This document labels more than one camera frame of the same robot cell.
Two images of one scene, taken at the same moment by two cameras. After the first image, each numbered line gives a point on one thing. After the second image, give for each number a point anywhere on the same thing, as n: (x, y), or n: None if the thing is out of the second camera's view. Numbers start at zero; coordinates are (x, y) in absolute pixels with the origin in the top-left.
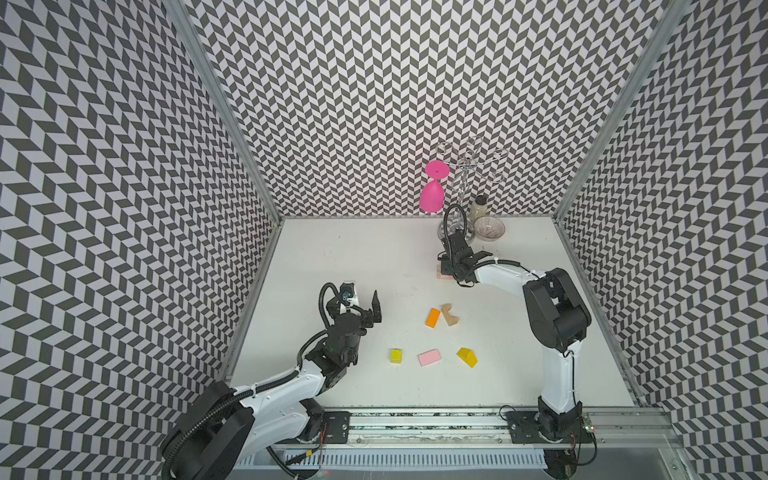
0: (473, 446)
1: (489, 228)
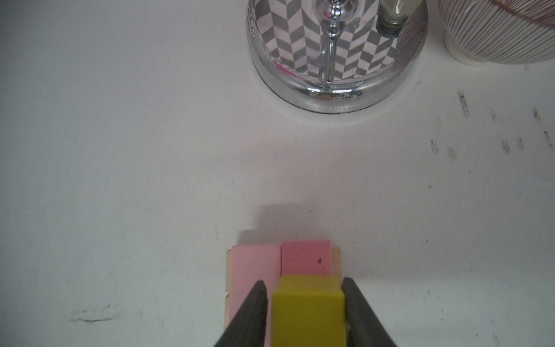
0: None
1: (489, 32)
